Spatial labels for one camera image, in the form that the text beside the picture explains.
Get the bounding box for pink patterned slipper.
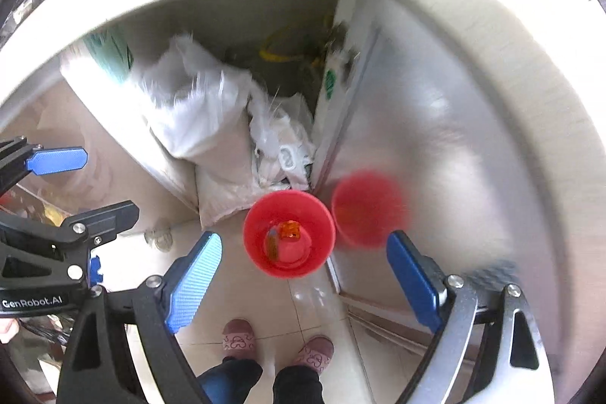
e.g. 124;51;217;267
294;336;335;375
222;319;259;353

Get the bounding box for person's left leg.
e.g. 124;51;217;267
196;357;263;404

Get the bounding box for red plastic bin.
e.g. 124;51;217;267
243;190;337;278

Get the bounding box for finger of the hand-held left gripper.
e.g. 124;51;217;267
0;201;140;261
0;136;89;197

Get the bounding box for metal-faced cabinet door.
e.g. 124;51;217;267
311;0;524;326

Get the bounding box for large white woven sack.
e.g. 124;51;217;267
130;34;259;170

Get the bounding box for person's right leg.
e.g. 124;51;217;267
273;365;325;404

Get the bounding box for clear plastic piece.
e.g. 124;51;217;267
144;229;174;251

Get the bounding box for crumpled white plastic bag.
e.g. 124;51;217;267
248;94;317;192

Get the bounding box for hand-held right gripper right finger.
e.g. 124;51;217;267
386;231;554;404

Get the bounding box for teal cloth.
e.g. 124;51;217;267
85;30;134;79

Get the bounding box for yellow cable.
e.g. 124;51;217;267
259;25;332;65

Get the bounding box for flat white woven sack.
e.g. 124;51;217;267
195;158;267;229

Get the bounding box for person's leg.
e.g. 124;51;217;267
273;365;325;404
196;357;263;404

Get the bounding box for person's left hand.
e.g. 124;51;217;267
0;319;20;344

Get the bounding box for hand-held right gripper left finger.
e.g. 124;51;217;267
57;232;223;404

